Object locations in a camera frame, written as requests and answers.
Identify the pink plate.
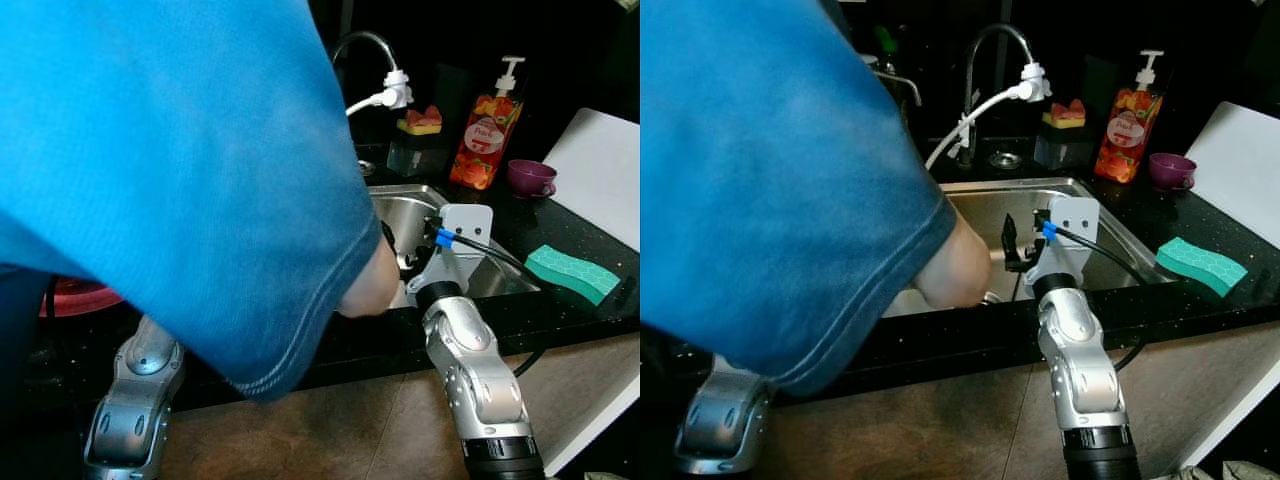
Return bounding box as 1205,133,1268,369
40,278,126,319

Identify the stainless steel sink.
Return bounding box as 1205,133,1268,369
365,183,541,301
885,178,1176,319

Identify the dark sponge holder box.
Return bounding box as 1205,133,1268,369
1033,125,1091,169
387,132,448,179

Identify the peach soap pump bottle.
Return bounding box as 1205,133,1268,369
448,55,528,191
1093,50,1169,186

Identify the purple cup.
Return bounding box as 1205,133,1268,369
506,158,558,198
1147,152,1198,191

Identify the pink and yellow sponge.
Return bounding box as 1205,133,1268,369
397,105,444,136
1042,98,1088,129

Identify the green sponge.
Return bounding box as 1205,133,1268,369
524,244,621,306
1155,237,1249,298

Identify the white faucet diverter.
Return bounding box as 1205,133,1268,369
1018,62,1053,103
382,68,414,111

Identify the curved chrome faucet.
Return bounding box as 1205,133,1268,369
955,23,1036,169
332,30,401,91

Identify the white cutting board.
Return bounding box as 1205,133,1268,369
540,108,641,251
1183,100,1280,251

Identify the grey water filter canister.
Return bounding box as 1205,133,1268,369
868,55,923,109

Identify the green capped oil bottle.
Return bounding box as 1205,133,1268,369
873,25,906,71

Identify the person in blue shirt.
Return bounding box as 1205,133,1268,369
0,0,386,401
640,0,958,396

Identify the pale grey right wrist camera mount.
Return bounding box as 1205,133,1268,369
1025,196,1101,291
405,203,494,296

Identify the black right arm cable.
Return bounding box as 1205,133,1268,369
437,228,636,379
1045,222,1176,373

